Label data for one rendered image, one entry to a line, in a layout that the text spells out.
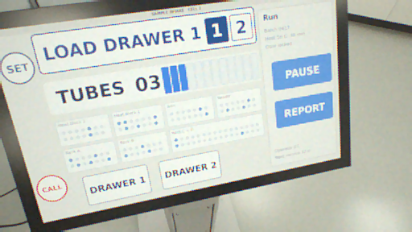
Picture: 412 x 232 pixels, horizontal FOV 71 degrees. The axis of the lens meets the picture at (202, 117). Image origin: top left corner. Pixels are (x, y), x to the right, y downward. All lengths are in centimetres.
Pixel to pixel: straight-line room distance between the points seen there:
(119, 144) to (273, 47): 27
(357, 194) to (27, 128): 155
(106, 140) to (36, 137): 9
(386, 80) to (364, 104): 31
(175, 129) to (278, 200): 118
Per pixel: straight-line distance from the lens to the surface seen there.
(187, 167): 45
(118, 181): 45
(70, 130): 44
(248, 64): 44
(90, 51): 42
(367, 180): 179
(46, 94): 44
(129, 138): 43
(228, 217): 145
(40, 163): 46
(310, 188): 164
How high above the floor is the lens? 141
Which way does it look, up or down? 53 degrees down
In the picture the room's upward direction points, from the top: 1 degrees clockwise
